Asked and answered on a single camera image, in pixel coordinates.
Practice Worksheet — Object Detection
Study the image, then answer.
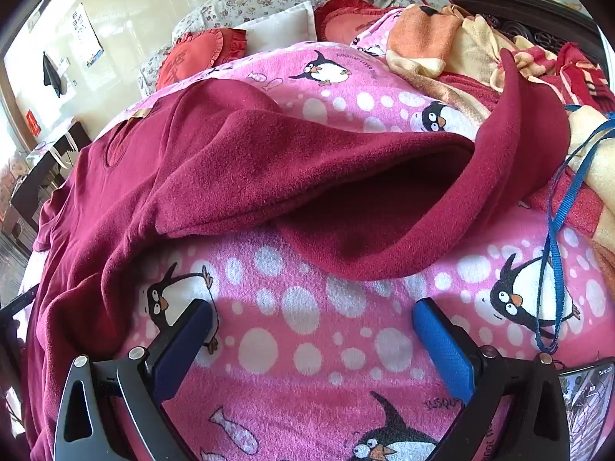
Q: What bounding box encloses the wall calendar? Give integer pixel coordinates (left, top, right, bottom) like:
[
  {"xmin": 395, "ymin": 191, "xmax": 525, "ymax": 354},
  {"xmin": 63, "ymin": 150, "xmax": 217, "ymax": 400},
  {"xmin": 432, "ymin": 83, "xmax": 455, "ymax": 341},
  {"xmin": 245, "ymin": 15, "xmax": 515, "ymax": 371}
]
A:
[{"xmin": 67, "ymin": 2, "xmax": 105, "ymax": 68}]

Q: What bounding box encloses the dark hanging cloth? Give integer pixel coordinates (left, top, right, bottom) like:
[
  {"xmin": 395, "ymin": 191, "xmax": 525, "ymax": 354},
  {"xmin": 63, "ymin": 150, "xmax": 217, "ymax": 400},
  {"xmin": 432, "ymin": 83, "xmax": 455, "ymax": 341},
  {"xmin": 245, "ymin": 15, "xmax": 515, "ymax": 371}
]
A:
[{"xmin": 42, "ymin": 52, "xmax": 63, "ymax": 98}]

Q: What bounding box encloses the white pillow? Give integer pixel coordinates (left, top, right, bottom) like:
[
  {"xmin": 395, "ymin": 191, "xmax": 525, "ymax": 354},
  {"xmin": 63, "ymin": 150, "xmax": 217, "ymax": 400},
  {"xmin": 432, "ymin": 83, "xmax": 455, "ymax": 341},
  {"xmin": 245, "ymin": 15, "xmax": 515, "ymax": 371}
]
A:
[{"xmin": 234, "ymin": 1, "xmax": 318, "ymax": 56}]

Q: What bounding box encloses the blue lanyard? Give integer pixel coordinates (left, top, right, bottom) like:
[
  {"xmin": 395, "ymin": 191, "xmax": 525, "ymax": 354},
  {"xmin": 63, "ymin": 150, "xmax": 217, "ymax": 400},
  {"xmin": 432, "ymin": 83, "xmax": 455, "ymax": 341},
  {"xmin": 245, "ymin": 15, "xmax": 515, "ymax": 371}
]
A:
[{"xmin": 535, "ymin": 103, "xmax": 615, "ymax": 353}]

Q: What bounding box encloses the dark wooden headboard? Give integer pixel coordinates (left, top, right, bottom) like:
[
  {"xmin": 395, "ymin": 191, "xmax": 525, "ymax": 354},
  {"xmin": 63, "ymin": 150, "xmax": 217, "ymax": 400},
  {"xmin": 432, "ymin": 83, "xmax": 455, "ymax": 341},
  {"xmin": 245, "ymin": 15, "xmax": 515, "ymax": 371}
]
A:
[{"xmin": 439, "ymin": 0, "xmax": 603, "ymax": 65}]

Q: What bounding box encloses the maroon fleece sweater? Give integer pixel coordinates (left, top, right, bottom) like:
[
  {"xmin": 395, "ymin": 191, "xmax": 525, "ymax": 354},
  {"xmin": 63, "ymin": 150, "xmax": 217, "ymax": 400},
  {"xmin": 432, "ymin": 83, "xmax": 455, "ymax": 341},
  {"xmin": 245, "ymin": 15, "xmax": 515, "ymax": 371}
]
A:
[{"xmin": 24, "ymin": 45, "xmax": 570, "ymax": 452}]

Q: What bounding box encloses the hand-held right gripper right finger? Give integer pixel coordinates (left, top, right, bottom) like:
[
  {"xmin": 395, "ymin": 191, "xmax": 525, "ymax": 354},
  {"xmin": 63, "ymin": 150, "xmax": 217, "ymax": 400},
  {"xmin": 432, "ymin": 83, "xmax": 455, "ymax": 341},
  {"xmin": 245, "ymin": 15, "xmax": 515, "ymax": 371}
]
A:
[{"xmin": 412, "ymin": 298, "xmax": 572, "ymax": 461}]

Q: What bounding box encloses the orange and cream fleece blanket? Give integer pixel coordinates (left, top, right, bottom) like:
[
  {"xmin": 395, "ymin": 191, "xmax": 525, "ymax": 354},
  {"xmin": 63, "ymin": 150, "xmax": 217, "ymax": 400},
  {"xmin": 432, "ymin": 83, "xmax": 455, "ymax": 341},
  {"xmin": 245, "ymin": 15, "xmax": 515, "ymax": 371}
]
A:
[{"xmin": 387, "ymin": 4, "xmax": 615, "ymax": 231}]

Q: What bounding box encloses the smartphone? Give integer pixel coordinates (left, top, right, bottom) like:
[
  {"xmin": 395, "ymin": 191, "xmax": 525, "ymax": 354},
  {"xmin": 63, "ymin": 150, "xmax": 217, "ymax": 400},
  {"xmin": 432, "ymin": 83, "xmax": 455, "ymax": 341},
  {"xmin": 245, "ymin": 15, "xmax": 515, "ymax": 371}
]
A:
[{"xmin": 560, "ymin": 362, "xmax": 615, "ymax": 461}]

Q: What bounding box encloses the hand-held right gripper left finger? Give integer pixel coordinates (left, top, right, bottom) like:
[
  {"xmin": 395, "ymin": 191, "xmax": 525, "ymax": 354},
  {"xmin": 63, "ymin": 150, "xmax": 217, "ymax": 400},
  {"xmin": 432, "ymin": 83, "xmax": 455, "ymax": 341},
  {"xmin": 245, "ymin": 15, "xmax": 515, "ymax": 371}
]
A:
[{"xmin": 54, "ymin": 298, "xmax": 214, "ymax": 461}]

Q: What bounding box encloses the white chair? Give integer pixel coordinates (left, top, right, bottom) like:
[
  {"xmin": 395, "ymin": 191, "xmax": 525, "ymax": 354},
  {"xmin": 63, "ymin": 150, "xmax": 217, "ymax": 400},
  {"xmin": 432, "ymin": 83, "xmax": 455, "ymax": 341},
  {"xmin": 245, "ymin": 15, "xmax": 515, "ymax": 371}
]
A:
[{"xmin": 26, "ymin": 122, "xmax": 90, "ymax": 169}]

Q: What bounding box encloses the dark wooden table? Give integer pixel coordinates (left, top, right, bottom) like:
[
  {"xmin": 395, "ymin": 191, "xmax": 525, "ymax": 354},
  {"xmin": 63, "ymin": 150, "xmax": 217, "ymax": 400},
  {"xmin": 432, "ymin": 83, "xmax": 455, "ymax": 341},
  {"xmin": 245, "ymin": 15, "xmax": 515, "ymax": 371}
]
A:
[{"xmin": 10, "ymin": 151, "xmax": 73, "ymax": 231}]

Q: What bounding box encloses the red ruffled heart cushion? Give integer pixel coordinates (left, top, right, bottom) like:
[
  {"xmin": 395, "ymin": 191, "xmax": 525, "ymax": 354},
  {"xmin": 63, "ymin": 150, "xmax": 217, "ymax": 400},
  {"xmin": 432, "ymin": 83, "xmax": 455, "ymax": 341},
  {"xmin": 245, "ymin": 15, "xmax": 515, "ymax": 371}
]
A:
[
  {"xmin": 156, "ymin": 28, "xmax": 248, "ymax": 91},
  {"xmin": 314, "ymin": 0, "xmax": 409, "ymax": 41}
]

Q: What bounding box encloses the pink penguin print blanket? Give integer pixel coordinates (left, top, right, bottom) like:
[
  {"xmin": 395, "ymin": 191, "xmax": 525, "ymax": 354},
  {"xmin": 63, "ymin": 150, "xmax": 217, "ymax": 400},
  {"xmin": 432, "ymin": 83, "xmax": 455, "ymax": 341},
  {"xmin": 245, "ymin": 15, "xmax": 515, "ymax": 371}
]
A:
[{"xmin": 19, "ymin": 5, "xmax": 615, "ymax": 461}]

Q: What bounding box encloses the red striped cloth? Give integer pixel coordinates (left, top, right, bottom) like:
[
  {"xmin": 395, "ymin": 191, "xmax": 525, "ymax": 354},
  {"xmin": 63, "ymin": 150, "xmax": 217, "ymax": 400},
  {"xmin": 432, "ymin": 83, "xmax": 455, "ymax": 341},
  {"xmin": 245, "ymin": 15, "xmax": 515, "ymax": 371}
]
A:
[{"xmin": 519, "ymin": 41, "xmax": 607, "ymax": 116}]

